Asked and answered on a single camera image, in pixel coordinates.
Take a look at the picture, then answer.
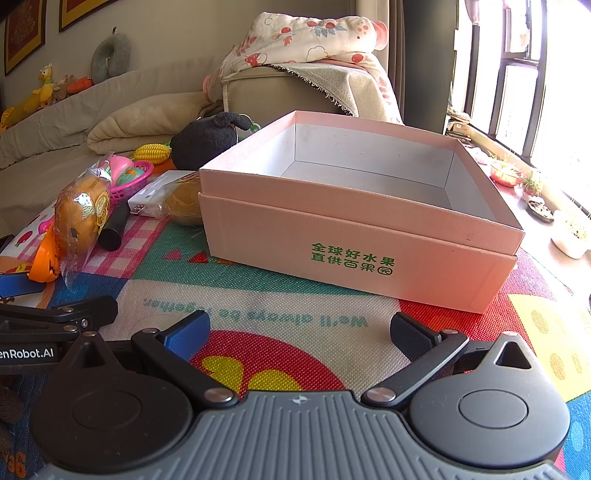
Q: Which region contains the dark window frame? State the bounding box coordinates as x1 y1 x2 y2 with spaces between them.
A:
450 0 591 195

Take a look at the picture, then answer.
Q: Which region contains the black cylinder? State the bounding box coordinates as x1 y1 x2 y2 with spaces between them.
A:
98 200 132 252

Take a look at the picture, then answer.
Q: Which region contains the white plant pot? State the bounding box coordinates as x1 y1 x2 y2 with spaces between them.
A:
551 210 590 259

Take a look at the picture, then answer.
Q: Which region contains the red plant pot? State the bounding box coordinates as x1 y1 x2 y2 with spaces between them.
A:
489 159 525 186

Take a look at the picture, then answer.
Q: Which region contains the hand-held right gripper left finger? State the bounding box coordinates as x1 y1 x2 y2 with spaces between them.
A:
69 310 239 409

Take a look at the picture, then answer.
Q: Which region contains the wrapped round bun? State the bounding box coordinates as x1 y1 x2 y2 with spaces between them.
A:
159 179 205 227

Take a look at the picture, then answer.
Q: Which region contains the orange plastic toy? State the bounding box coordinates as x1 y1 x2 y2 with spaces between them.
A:
27 229 62 283

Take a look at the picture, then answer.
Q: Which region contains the pink toy basket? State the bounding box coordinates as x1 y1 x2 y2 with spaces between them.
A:
108 159 155 204

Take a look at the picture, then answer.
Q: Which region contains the pink plastic toy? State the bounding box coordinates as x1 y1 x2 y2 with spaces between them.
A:
99 152 136 182

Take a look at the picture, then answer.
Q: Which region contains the folded beige blanket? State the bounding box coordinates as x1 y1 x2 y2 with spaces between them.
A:
87 91 222 155

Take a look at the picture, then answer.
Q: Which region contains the yellow plush toy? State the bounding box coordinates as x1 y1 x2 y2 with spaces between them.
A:
0 64 55 132

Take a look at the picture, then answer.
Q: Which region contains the pink cardboard box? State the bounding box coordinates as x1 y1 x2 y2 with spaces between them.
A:
198 110 526 315

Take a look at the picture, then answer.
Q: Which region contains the grey fringed cloth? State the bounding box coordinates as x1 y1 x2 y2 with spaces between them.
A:
268 60 391 123

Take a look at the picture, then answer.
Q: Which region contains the small framed picture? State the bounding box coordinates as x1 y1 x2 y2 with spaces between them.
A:
58 0 118 33

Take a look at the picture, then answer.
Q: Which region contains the grey neck pillow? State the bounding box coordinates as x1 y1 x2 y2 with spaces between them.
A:
90 27 131 85

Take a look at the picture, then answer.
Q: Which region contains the colourful play mat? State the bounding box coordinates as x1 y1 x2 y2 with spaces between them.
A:
0 198 591 480

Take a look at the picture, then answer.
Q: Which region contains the beige sofa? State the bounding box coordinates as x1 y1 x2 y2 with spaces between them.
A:
0 55 404 241

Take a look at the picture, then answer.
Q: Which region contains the black plush toy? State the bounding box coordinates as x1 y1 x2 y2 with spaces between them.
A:
170 112 252 171

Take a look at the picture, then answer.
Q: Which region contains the large framed picture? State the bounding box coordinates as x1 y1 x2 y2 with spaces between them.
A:
4 0 48 77

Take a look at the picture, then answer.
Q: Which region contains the dark curtain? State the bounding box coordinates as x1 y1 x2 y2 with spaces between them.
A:
388 0 459 134

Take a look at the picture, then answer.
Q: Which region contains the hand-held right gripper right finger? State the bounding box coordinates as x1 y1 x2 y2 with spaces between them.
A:
360 312 539 409

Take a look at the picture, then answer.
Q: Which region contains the dark dish on windowsill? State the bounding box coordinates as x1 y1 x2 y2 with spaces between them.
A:
526 196 555 224

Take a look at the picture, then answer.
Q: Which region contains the floral quilt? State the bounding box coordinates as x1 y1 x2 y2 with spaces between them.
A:
203 11 404 125

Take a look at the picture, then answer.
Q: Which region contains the packaged bread in clear wrapper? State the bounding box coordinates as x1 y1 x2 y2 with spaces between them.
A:
54 167 112 289

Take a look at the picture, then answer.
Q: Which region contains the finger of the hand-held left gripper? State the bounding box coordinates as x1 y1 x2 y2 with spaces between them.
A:
0 295 119 340
0 272 47 299

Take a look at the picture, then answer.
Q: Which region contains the packaged pastry in wrapper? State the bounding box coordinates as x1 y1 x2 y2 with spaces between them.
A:
128 170 199 217

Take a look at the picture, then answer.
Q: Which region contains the yellow toy corn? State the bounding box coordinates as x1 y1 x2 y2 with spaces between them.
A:
134 143 172 164

